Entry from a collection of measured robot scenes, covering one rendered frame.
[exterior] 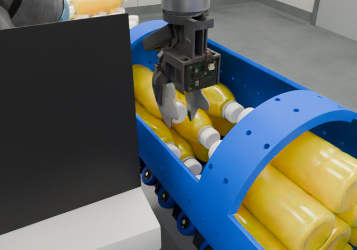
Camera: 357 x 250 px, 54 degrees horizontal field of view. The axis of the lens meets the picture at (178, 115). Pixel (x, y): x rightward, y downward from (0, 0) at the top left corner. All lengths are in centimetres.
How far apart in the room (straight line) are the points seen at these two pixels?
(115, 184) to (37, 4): 29
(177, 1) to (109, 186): 27
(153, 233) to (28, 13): 35
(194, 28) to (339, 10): 451
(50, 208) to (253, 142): 25
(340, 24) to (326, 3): 35
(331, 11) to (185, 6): 459
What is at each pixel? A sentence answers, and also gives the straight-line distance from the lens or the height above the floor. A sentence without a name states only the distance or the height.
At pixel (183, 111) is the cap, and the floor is 112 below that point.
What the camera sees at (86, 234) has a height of 115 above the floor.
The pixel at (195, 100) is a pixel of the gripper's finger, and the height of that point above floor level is 114.
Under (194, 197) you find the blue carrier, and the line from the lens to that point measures 49.
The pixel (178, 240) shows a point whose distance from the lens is 69.
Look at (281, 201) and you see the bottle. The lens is 46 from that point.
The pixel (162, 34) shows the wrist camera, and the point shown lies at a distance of 59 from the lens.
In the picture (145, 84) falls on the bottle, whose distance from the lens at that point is 71.
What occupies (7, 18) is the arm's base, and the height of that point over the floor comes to 134.
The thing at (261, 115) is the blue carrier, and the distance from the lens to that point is 46.
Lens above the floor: 146
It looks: 31 degrees down
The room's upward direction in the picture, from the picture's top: straight up
